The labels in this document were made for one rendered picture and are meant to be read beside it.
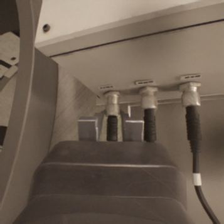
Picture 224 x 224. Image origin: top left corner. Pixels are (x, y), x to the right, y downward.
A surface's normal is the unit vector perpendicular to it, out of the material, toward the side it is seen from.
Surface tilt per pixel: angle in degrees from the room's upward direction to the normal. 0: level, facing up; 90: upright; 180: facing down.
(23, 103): 90
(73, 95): 90
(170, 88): 132
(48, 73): 36
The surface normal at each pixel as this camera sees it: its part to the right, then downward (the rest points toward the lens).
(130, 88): -0.02, 0.97
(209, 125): -0.34, -0.25
